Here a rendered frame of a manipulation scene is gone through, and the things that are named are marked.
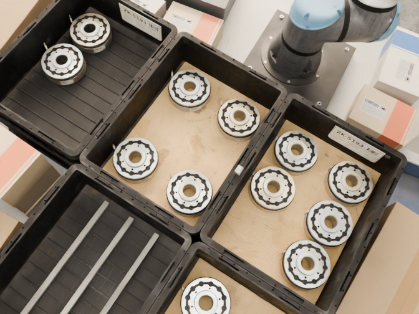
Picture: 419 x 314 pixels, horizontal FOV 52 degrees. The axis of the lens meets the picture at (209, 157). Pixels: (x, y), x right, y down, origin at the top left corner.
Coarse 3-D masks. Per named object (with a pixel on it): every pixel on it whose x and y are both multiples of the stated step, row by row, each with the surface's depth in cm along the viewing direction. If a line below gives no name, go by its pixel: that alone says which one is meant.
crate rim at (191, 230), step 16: (208, 48) 102; (160, 64) 99; (240, 64) 100; (144, 80) 97; (272, 80) 99; (128, 96) 95; (272, 112) 96; (96, 144) 91; (80, 160) 90; (240, 160) 93; (112, 176) 89; (128, 192) 88; (224, 192) 89; (160, 208) 87; (208, 208) 89; (176, 224) 86
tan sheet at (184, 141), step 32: (160, 96) 107; (224, 96) 108; (160, 128) 104; (192, 128) 104; (160, 160) 101; (192, 160) 101; (224, 160) 102; (160, 192) 98; (192, 192) 99; (192, 224) 96
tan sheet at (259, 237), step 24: (312, 168) 102; (312, 192) 100; (240, 216) 97; (264, 216) 98; (288, 216) 98; (216, 240) 95; (240, 240) 95; (264, 240) 96; (288, 240) 96; (264, 264) 94
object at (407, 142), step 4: (416, 116) 84; (416, 120) 82; (412, 124) 83; (416, 124) 81; (412, 128) 82; (416, 128) 79; (412, 132) 80; (416, 132) 78; (408, 136) 81; (412, 136) 79; (416, 136) 77; (408, 140) 80; (412, 140) 79; (416, 140) 78; (404, 144) 82; (408, 144) 80; (412, 144) 80; (416, 144) 79; (408, 148) 81; (412, 148) 81; (416, 148) 80; (416, 152) 81
